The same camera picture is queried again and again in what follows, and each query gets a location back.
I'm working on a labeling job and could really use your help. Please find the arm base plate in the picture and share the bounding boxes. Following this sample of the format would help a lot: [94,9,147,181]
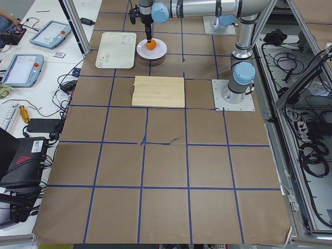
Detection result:
[203,15,236,36]
[212,79,255,112]

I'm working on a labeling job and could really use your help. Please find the black power adapter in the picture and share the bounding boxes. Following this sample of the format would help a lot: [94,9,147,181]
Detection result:
[60,80,77,92]

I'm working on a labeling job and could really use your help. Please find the gold cylindrical connector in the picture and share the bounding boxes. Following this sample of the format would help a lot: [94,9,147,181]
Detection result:
[20,105,30,123]

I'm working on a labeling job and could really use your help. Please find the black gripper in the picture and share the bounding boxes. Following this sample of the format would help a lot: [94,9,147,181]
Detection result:
[138,0,154,43]

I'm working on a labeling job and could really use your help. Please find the bamboo cutting board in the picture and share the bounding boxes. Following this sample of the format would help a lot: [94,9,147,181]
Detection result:
[132,76,185,108]

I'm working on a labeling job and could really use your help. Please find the aluminium side frame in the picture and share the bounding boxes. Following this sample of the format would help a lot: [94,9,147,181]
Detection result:
[254,1,331,248]

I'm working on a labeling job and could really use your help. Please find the white keyboard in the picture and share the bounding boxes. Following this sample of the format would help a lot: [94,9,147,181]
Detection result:
[1,103,20,132]

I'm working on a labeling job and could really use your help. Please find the black adapter on table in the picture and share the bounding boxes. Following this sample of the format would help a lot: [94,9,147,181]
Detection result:
[80,17,95,26]

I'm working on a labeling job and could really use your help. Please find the cream bear tray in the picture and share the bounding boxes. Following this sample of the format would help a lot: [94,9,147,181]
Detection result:
[95,32,136,69]

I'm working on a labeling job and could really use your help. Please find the black power brick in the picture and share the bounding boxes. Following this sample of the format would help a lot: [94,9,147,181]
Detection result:
[26,118,60,133]

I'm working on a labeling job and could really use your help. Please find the blue teach pendant far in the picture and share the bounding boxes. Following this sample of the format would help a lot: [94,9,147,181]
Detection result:
[29,20,72,49]

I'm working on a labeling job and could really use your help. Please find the aluminium frame post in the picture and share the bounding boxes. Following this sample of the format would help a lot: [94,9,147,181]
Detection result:
[58,0,91,55]

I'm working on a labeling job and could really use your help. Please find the blue teach pendant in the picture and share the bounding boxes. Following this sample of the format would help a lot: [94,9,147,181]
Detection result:
[2,54,44,88]
[29,20,72,49]

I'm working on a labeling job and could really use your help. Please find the orange fruit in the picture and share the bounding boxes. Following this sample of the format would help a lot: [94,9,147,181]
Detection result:
[146,39,157,50]

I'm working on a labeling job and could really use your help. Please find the white round plate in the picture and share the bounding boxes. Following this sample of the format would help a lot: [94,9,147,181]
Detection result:
[136,38,168,60]

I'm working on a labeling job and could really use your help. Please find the coiled black cables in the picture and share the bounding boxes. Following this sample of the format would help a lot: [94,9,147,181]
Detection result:
[298,141,330,178]

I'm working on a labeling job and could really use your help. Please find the small printed card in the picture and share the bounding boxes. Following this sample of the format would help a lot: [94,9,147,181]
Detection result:
[53,52,66,58]

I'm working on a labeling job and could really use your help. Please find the blue teach pendant near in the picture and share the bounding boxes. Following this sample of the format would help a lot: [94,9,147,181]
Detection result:
[2,54,44,88]

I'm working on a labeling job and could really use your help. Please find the black mini computer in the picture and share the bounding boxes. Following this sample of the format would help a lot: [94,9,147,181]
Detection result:
[1,137,48,189]

